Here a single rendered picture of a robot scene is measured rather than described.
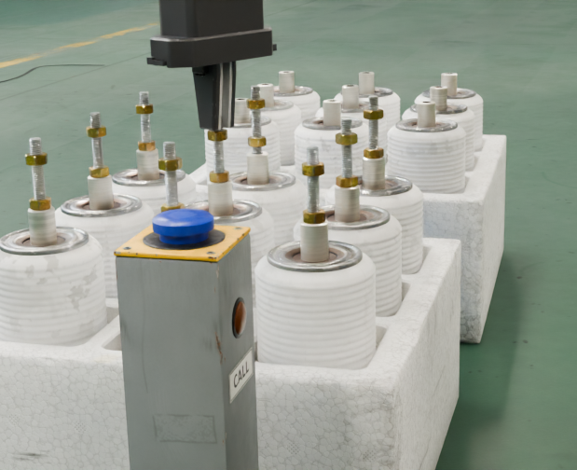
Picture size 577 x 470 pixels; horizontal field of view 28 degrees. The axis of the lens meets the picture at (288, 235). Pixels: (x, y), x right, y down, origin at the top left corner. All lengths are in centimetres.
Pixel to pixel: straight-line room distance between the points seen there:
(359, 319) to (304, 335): 5
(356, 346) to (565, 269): 85
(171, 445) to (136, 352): 7
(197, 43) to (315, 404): 32
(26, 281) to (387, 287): 31
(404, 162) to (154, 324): 72
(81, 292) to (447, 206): 55
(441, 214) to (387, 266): 38
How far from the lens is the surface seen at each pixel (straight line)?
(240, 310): 76
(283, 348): 91
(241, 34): 102
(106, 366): 93
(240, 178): 119
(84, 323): 99
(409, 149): 141
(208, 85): 103
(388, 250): 101
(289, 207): 115
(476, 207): 138
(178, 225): 74
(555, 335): 148
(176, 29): 101
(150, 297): 75
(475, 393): 130
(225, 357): 75
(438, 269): 113
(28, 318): 98
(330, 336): 90
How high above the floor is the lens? 53
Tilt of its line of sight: 16 degrees down
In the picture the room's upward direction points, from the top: 2 degrees counter-clockwise
